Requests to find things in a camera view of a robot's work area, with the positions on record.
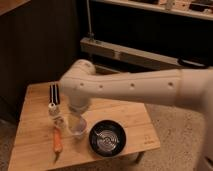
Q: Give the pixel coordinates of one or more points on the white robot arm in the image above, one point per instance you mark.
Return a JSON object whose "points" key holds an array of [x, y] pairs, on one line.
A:
{"points": [[184, 88]]}

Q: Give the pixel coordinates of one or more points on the wooden shelf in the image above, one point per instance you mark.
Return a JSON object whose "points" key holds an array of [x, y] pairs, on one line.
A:
{"points": [[175, 7]]}

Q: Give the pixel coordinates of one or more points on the black bowl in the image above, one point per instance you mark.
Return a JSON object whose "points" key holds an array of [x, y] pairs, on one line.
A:
{"points": [[107, 138]]}

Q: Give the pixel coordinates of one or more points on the clear plastic cup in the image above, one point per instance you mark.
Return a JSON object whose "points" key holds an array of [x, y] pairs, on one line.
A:
{"points": [[77, 126]]}

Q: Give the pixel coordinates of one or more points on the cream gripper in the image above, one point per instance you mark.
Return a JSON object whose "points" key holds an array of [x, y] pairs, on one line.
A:
{"points": [[76, 115]]}

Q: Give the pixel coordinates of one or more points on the wooden table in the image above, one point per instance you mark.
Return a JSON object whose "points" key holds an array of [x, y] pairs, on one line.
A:
{"points": [[32, 149]]}

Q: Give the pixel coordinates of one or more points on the orange carrot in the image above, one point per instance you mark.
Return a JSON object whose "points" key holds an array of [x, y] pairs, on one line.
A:
{"points": [[57, 143]]}

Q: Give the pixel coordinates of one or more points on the vertical metal pole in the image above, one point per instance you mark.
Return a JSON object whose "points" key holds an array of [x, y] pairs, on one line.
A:
{"points": [[90, 32]]}

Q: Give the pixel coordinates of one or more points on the white patterned bottle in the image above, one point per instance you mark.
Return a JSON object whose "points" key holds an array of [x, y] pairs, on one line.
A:
{"points": [[54, 113]]}

